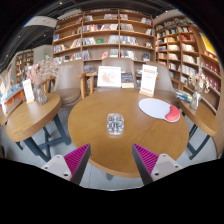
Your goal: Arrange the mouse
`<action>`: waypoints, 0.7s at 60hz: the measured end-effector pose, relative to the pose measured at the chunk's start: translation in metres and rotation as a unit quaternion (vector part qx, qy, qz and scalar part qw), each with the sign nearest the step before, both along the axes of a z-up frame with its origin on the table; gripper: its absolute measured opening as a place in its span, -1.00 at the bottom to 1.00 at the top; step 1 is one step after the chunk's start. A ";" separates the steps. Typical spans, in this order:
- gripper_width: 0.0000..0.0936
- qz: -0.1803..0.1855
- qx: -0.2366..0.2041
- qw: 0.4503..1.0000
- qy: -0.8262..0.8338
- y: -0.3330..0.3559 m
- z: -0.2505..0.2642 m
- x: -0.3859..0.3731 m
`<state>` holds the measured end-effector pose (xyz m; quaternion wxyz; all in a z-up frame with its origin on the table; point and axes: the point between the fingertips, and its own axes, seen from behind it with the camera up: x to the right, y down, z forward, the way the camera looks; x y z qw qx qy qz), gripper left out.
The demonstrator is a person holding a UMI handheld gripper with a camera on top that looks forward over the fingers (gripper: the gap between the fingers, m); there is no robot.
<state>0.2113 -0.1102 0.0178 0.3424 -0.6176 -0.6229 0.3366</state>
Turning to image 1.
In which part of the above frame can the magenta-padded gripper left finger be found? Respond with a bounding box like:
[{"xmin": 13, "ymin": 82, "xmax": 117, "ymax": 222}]
[{"xmin": 41, "ymin": 143, "xmax": 92, "ymax": 186}]

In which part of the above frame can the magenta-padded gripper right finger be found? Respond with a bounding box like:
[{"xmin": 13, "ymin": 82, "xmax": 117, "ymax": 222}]
[{"xmin": 131, "ymin": 143, "xmax": 184, "ymax": 186}]

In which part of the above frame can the transparent computer mouse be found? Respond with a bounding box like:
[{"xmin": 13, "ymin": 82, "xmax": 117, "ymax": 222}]
[{"xmin": 106, "ymin": 113, "xmax": 125, "ymax": 136}]

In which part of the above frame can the white mouse pad red rest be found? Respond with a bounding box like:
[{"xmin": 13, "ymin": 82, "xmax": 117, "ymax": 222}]
[{"xmin": 138, "ymin": 97, "xmax": 181, "ymax": 123}]

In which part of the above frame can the round wooden side table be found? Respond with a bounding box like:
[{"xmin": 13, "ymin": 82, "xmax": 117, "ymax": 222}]
[{"xmin": 5, "ymin": 92, "xmax": 73, "ymax": 163}]

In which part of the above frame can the wooden table with dark legs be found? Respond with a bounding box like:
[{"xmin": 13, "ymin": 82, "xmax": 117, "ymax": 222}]
[{"xmin": 178, "ymin": 98, "xmax": 220, "ymax": 161}]

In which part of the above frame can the stack of colourful books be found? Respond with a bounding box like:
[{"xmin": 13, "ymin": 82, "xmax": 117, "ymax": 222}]
[{"xmin": 175, "ymin": 89, "xmax": 193, "ymax": 103}]

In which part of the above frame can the glass vase with pink flowers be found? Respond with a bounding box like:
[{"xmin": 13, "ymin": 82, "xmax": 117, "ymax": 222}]
[{"xmin": 24, "ymin": 54, "xmax": 64, "ymax": 106}]

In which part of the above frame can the glass vase with dried flowers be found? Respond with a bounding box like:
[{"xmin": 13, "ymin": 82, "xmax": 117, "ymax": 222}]
[{"xmin": 187, "ymin": 64, "xmax": 211, "ymax": 111}]

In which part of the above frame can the beige chair with brown seat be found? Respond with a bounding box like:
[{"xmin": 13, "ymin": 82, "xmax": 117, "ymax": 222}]
[{"xmin": 53, "ymin": 59, "xmax": 84, "ymax": 108}]

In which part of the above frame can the white sign on wooden base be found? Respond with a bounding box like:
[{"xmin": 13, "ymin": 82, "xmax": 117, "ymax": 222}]
[{"xmin": 139, "ymin": 64, "xmax": 158, "ymax": 98}]

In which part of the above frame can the dark cover book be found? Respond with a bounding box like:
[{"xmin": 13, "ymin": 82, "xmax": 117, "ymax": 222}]
[{"xmin": 121, "ymin": 72, "xmax": 135, "ymax": 90}]

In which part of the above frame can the small white table sign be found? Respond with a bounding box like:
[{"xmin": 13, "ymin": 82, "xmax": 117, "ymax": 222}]
[{"xmin": 21, "ymin": 78, "xmax": 36, "ymax": 104}]

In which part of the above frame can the grey chair with brown seat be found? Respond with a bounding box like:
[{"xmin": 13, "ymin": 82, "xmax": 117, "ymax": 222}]
[{"xmin": 145, "ymin": 61, "xmax": 181, "ymax": 105}]

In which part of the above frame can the white framed floral picture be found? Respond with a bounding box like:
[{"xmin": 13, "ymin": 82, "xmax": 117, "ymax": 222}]
[{"xmin": 96, "ymin": 65, "xmax": 122, "ymax": 89}]

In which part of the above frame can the book display table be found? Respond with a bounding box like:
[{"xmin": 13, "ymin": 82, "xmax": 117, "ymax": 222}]
[{"xmin": 0, "ymin": 68, "xmax": 26, "ymax": 116}]

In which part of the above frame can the beige armchair with wooden arms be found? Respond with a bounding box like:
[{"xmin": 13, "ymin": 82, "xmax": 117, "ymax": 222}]
[{"xmin": 76, "ymin": 57, "xmax": 138, "ymax": 95}]

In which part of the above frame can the small distant bookshelf unit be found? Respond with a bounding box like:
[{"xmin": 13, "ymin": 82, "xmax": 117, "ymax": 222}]
[{"xmin": 14, "ymin": 49, "xmax": 35, "ymax": 84}]

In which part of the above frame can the curved wooden bookshelf unit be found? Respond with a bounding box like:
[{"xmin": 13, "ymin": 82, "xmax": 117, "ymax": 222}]
[{"xmin": 153, "ymin": 14, "xmax": 223, "ymax": 114}]

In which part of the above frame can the wide wooden bookshelf unit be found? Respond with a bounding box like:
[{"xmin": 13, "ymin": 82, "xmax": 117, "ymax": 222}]
[{"xmin": 52, "ymin": 8, "xmax": 156, "ymax": 73}]

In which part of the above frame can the wooden frame chair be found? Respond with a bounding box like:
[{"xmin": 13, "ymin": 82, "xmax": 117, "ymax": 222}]
[{"xmin": 42, "ymin": 75, "xmax": 57, "ymax": 95}]

